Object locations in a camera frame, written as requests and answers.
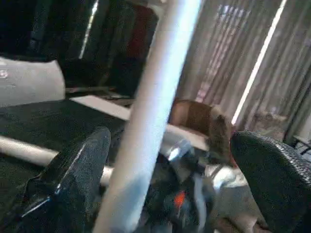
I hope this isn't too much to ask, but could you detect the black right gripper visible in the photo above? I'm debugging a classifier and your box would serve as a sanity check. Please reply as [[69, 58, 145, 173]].
[[143, 160, 217, 233]]

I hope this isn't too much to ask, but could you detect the grey curtain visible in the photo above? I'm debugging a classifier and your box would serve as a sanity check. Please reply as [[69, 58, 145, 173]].
[[174, 0, 311, 146]]

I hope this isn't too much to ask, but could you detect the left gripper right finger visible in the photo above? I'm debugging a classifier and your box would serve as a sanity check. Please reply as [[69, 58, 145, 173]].
[[230, 131, 311, 233]]

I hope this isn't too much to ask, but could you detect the white flat board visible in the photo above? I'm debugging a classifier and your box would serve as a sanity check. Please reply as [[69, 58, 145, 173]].
[[69, 95, 210, 150]]

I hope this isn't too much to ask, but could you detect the grey cushion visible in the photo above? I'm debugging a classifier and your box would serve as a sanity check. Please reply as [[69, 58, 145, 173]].
[[0, 57, 67, 108]]

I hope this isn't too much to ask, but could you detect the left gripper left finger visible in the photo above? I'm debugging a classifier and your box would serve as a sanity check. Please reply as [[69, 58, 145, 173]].
[[21, 126, 112, 233]]

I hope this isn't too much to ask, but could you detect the white plastic table leg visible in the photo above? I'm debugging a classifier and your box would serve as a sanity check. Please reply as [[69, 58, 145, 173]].
[[0, 135, 115, 186], [93, 0, 203, 233]]

